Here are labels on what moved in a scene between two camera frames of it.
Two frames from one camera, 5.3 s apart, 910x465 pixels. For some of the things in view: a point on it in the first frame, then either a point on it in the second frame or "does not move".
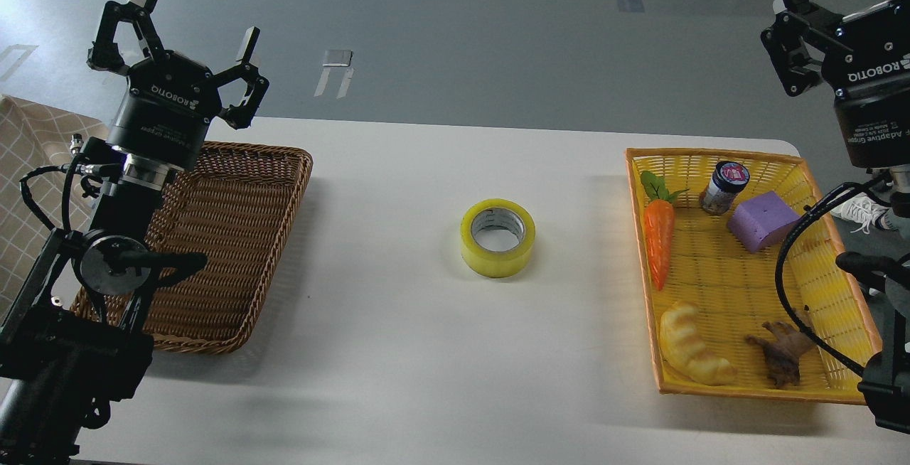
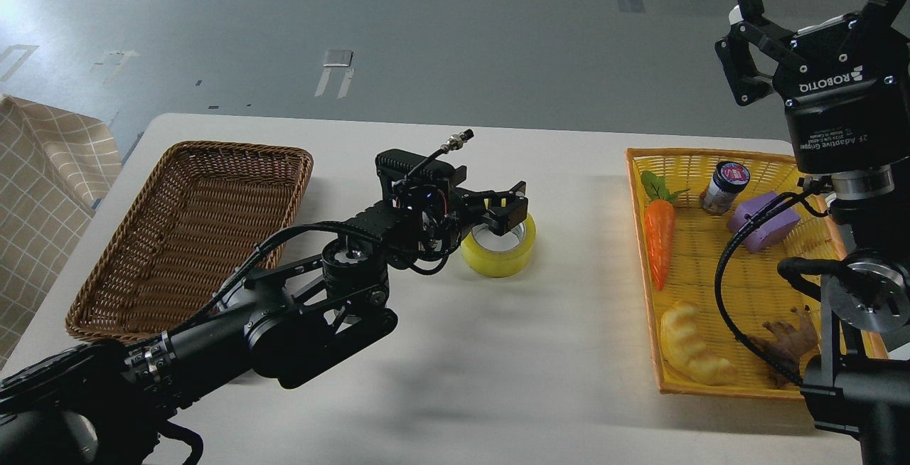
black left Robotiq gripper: (170, 101) -> (463, 209)
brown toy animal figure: (784, 349) does not move
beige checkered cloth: (33, 136) does not move
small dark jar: (729, 178) does not move
